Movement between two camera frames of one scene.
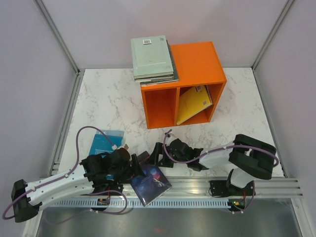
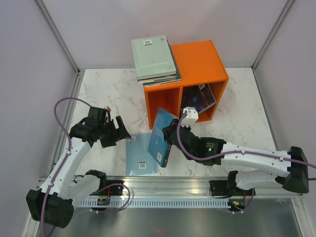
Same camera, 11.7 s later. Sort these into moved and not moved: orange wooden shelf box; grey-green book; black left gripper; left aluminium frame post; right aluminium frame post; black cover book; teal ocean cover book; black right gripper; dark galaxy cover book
Moved: black cover book; black right gripper; black left gripper; dark galaxy cover book; teal ocean cover book
Not moved: grey-green book; left aluminium frame post; orange wooden shelf box; right aluminium frame post
